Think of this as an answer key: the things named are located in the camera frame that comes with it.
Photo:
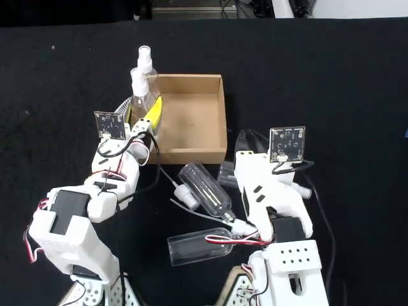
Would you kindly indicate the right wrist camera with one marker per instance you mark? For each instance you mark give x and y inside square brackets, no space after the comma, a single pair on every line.
[287,144]

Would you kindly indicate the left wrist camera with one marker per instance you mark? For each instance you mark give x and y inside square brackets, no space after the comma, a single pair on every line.
[110,125]

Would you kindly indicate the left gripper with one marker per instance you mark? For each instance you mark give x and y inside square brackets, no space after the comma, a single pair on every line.
[122,165]

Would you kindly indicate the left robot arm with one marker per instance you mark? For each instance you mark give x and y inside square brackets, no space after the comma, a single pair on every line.
[63,236]

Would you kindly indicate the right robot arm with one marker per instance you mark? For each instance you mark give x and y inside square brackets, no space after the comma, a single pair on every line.
[291,264]

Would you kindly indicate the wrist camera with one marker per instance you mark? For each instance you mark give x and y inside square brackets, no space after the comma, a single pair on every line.
[110,125]
[287,144]

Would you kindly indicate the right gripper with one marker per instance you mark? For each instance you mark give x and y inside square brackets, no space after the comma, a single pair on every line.
[271,194]

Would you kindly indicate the clear bottle with spray top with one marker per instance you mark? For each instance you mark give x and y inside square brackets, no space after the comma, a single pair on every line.
[146,59]
[141,99]

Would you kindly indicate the cardboard box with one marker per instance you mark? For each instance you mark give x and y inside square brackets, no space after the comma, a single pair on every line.
[194,124]

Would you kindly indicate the clear plastic bottle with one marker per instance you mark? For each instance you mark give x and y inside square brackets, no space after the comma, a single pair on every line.
[205,191]
[199,247]
[225,175]

